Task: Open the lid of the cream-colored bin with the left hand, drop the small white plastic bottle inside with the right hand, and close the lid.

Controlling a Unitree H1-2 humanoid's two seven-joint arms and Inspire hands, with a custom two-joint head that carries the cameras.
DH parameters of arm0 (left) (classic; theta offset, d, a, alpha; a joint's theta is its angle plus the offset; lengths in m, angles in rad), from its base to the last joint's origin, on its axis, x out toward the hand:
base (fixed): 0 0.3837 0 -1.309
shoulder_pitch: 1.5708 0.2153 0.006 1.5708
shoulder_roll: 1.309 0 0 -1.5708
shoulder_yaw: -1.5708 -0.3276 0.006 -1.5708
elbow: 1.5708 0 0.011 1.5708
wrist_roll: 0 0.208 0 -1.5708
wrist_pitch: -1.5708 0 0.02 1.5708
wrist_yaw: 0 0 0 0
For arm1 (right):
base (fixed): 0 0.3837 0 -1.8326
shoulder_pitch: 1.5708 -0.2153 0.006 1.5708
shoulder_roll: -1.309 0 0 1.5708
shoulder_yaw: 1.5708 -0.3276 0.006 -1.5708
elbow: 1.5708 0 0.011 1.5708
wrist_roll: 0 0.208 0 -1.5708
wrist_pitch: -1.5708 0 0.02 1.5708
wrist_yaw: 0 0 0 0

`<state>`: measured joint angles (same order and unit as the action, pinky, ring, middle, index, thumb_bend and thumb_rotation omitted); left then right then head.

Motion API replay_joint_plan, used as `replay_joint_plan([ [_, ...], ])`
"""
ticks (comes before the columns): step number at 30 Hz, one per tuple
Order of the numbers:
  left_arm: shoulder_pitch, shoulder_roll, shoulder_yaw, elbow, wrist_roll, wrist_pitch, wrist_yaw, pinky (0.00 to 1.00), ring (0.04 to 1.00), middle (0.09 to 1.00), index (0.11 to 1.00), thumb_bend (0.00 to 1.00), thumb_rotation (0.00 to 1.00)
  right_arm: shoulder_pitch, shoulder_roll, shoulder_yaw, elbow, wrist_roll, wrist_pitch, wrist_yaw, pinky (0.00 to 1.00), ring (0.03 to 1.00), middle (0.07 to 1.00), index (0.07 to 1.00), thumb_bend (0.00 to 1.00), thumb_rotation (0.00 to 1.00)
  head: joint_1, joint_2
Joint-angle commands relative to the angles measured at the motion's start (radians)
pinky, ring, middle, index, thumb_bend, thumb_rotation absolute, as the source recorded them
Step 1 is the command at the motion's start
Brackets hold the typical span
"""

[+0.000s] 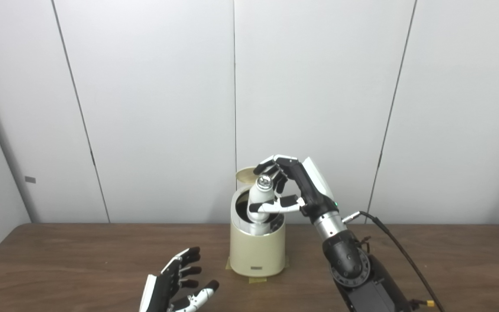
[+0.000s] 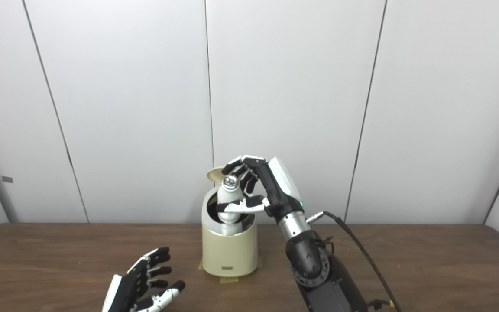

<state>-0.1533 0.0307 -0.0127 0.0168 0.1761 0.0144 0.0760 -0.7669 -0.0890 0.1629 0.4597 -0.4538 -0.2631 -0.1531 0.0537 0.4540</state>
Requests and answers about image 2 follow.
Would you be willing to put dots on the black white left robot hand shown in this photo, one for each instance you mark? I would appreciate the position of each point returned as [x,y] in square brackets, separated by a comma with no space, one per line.
[130,290]

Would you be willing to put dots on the small white plastic bottle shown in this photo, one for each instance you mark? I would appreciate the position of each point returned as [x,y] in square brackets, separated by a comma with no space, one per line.
[228,193]

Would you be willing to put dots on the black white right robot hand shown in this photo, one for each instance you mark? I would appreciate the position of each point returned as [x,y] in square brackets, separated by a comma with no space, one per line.
[277,190]

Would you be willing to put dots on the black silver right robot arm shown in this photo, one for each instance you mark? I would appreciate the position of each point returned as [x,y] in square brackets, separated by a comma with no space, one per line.
[314,268]

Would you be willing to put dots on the cream-colored lidded bin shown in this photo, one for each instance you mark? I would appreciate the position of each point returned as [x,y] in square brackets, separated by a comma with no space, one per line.
[230,253]

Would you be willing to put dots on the small grey wall tag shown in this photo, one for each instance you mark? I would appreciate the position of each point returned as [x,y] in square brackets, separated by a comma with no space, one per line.
[7,179]

